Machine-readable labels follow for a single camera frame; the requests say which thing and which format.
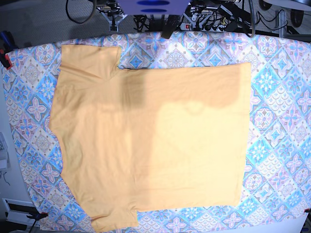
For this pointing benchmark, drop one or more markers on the red black clamp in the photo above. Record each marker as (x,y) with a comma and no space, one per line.
(37,216)
(5,48)

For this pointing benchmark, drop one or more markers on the white box at left edge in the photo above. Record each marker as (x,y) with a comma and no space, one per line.
(4,155)

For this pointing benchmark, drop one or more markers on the purple robot base plate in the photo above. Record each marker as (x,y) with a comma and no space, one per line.
(163,7)

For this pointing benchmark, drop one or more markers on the black remote-like device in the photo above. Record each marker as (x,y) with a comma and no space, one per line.
(170,26)

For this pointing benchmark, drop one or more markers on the red black clamp bottom left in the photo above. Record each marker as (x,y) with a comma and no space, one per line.
(37,216)

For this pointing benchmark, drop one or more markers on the red black clamp left top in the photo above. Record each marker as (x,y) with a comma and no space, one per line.
(5,48)

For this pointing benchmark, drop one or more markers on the white vent panel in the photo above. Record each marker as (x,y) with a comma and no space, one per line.
(17,211)

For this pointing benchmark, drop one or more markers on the patterned blue tile tablecloth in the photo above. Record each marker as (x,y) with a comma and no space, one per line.
(277,177)

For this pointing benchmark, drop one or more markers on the yellow orange T-shirt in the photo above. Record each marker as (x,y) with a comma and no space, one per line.
(138,140)

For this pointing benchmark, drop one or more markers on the white power strip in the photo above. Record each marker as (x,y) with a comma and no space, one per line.
(187,26)

